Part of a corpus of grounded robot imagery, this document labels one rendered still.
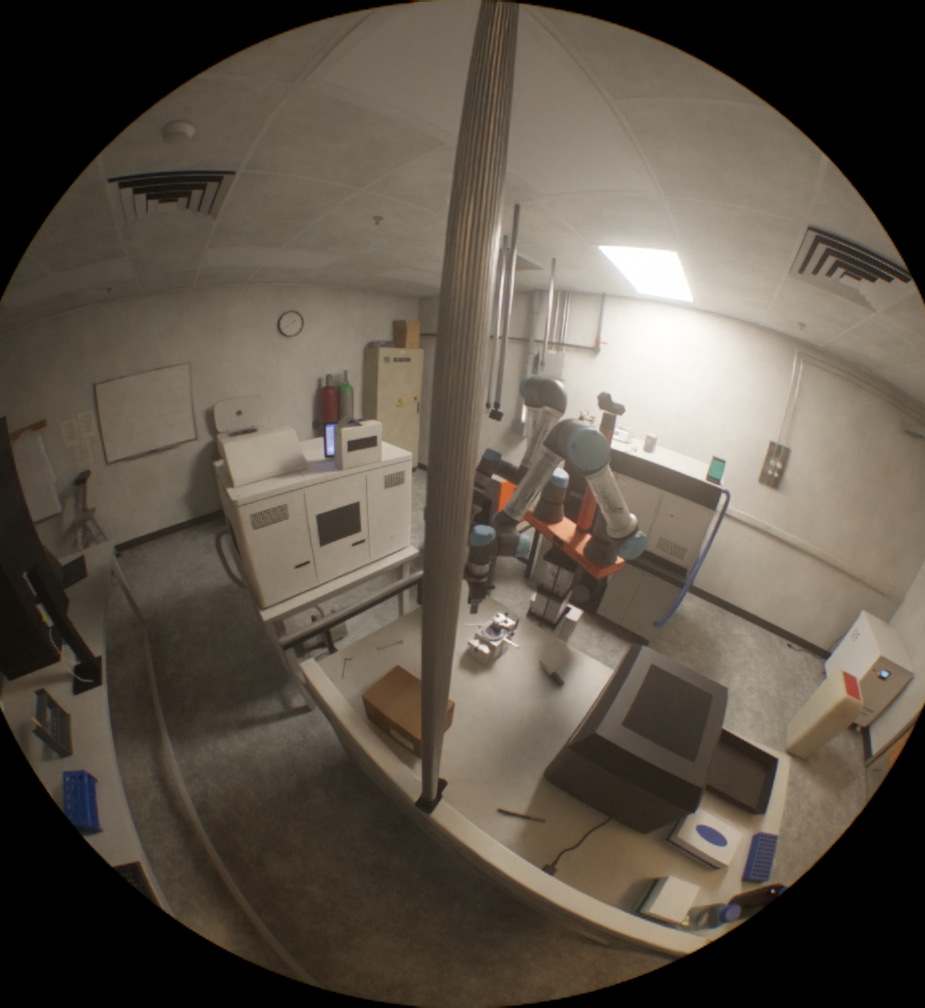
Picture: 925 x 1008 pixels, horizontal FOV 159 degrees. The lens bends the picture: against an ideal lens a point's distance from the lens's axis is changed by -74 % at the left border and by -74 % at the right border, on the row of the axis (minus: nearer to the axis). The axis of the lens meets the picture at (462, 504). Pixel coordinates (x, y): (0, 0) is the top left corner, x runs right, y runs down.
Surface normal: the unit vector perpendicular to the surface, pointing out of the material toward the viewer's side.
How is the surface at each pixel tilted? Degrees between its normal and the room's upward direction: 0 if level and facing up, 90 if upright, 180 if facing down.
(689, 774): 0
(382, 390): 90
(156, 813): 0
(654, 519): 90
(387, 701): 0
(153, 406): 90
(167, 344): 90
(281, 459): 40
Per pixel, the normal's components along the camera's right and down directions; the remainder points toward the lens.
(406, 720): 0.09, -0.90
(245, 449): 0.54, -0.45
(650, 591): -0.68, 0.27
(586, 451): 0.01, 0.34
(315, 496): 0.73, 0.36
